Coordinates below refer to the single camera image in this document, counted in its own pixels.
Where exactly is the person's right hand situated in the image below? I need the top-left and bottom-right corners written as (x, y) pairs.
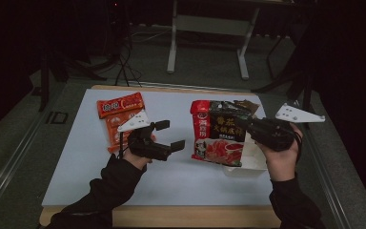
top-left (255, 123), bottom-right (305, 182)

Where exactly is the pale blue table mat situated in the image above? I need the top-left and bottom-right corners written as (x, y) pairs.
top-left (41, 88), bottom-right (275, 207)

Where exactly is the orange snack packet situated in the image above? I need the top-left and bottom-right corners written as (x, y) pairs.
top-left (96, 92), bottom-right (157, 155)

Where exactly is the white floor cable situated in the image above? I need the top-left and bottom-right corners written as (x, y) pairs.
top-left (129, 28), bottom-right (173, 44)

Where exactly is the red and black food packet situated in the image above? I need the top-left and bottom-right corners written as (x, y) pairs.
top-left (190, 99), bottom-right (261, 168)

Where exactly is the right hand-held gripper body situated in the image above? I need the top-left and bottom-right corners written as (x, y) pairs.
top-left (243, 102), bottom-right (326, 153)

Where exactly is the black tripod stand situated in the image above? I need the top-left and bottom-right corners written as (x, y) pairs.
top-left (251, 31), bottom-right (318, 113)
top-left (37, 44), bottom-right (110, 113)

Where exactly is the black floor cable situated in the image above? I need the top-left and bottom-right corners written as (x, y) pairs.
top-left (113, 37), bottom-right (143, 88)

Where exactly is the person's left hand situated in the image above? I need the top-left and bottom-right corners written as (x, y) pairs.
top-left (122, 147), bottom-right (153, 170)

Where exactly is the wooden table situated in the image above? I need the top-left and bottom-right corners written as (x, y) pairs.
top-left (38, 84), bottom-right (282, 229)

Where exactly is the black floor bracket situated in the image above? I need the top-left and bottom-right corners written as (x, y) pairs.
top-left (45, 111), bottom-right (70, 125)

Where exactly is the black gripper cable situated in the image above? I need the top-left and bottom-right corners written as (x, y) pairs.
top-left (293, 128), bottom-right (304, 160)
top-left (118, 131), bottom-right (124, 159)

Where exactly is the metal floor rail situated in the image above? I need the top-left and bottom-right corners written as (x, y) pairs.
top-left (0, 109), bottom-right (56, 221)
top-left (299, 125), bottom-right (355, 229)

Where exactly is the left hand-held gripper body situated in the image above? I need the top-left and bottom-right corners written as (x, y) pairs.
top-left (117, 110), bottom-right (173, 162)

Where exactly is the grey metal stand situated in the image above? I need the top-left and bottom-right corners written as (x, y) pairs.
top-left (166, 0), bottom-right (261, 81)

